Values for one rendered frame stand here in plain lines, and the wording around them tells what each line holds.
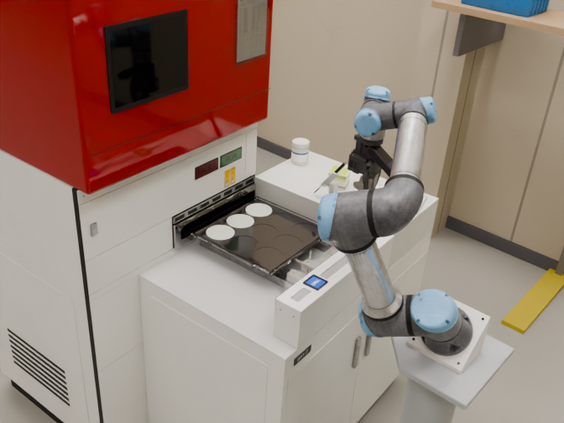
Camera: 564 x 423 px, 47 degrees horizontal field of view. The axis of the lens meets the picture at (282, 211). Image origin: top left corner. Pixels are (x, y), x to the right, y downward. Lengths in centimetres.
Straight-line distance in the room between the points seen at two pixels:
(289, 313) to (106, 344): 70
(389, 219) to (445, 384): 63
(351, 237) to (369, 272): 16
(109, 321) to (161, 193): 46
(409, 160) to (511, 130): 235
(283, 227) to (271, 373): 59
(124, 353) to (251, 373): 54
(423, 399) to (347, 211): 79
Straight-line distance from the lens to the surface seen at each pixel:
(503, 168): 401
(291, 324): 191
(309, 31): 455
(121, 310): 227
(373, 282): 169
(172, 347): 230
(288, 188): 247
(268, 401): 208
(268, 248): 223
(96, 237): 204
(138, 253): 220
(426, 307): 179
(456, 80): 373
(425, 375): 195
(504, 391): 322
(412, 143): 166
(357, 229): 151
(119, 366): 241
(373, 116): 179
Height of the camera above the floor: 213
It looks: 30 degrees down
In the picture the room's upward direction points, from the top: 4 degrees clockwise
